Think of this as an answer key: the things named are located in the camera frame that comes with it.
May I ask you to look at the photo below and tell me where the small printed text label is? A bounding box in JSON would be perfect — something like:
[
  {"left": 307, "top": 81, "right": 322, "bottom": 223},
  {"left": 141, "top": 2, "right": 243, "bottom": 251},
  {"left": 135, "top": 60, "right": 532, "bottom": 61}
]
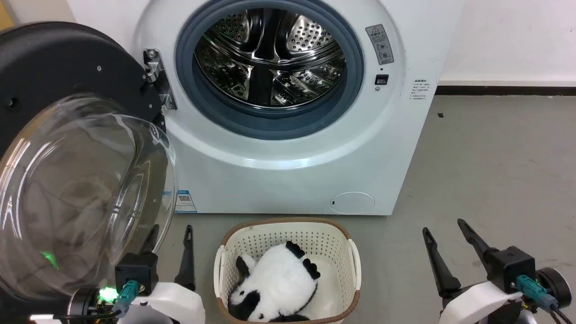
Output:
[{"left": 409, "top": 80, "right": 432, "bottom": 101}]

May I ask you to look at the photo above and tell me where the stainless steel washer drum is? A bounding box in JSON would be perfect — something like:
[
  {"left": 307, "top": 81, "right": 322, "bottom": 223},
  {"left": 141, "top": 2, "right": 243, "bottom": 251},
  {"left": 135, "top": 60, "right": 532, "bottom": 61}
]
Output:
[{"left": 193, "top": 6, "right": 348, "bottom": 109}]

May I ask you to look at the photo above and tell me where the teal connector cable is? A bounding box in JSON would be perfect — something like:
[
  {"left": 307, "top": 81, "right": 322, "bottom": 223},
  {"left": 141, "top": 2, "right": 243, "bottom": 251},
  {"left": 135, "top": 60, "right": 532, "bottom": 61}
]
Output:
[
  {"left": 516, "top": 275, "right": 576, "bottom": 324},
  {"left": 53, "top": 279, "right": 140, "bottom": 321}
]

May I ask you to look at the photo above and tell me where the black washer door, glass bowl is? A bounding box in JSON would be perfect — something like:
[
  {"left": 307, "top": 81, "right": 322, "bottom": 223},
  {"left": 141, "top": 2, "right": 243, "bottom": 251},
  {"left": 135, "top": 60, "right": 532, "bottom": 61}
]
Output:
[{"left": 0, "top": 21, "right": 179, "bottom": 312}]

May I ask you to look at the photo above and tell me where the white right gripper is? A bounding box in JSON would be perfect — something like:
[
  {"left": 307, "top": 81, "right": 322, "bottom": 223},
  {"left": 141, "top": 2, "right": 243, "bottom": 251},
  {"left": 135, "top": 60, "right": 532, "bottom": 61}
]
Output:
[{"left": 422, "top": 218, "right": 537, "bottom": 324}]

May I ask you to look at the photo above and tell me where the metal door hinge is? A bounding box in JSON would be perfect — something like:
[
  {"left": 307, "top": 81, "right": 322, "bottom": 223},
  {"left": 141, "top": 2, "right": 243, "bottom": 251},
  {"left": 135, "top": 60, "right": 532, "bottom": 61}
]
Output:
[{"left": 143, "top": 49, "right": 178, "bottom": 111}]

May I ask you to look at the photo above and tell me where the teal connector left cable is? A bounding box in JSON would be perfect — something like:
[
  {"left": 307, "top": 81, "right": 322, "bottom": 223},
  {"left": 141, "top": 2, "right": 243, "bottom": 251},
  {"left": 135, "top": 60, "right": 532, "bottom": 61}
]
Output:
[{"left": 53, "top": 279, "right": 140, "bottom": 321}]

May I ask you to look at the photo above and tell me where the black wall baseboard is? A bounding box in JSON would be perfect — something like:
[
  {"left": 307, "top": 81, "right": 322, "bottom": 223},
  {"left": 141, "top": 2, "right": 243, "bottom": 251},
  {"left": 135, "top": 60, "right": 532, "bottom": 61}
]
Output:
[{"left": 435, "top": 85, "right": 576, "bottom": 96}]

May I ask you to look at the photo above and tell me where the white front-load washing machine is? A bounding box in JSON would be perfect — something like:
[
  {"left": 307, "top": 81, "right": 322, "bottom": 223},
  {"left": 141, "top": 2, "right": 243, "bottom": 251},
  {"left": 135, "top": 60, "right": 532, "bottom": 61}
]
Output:
[{"left": 67, "top": 0, "right": 467, "bottom": 216}]

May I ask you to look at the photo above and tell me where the teal connector right cable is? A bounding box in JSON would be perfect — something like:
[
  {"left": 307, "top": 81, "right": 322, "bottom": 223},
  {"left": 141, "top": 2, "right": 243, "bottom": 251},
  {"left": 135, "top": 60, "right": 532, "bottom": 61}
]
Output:
[{"left": 516, "top": 275, "right": 576, "bottom": 324}]

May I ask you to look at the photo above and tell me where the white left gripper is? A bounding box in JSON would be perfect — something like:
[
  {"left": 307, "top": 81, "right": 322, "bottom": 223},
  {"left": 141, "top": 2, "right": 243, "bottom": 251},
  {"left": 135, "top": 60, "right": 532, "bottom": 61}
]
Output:
[{"left": 121, "top": 224, "right": 206, "bottom": 324}]

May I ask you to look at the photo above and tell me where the white laundry basket, brown rim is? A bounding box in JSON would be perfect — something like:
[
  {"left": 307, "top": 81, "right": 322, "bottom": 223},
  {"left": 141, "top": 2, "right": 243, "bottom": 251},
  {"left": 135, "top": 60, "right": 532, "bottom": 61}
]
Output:
[{"left": 213, "top": 217, "right": 362, "bottom": 324}]

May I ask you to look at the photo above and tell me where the round white filter cover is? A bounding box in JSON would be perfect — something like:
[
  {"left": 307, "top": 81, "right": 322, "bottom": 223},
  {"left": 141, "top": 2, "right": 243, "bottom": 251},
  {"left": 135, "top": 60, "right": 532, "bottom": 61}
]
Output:
[{"left": 329, "top": 191, "right": 376, "bottom": 215}]

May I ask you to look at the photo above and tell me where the black and white panda plush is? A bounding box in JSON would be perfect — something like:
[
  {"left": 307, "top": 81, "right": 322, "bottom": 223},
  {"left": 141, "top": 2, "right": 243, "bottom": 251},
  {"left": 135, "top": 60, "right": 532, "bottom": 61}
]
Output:
[{"left": 227, "top": 241, "right": 323, "bottom": 323}]

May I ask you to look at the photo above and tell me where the grey warning sticker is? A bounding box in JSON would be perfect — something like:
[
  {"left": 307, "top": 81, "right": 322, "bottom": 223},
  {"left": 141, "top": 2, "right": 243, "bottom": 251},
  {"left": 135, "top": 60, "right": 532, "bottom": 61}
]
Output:
[{"left": 365, "top": 24, "right": 395, "bottom": 66}]

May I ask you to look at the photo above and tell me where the blue energy label sticker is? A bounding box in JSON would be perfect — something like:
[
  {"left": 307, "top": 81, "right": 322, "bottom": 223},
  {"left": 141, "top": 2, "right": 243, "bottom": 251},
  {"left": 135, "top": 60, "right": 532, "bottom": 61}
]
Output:
[{"left": 174, "top": 189, "right": 198, "bottom": 214}]

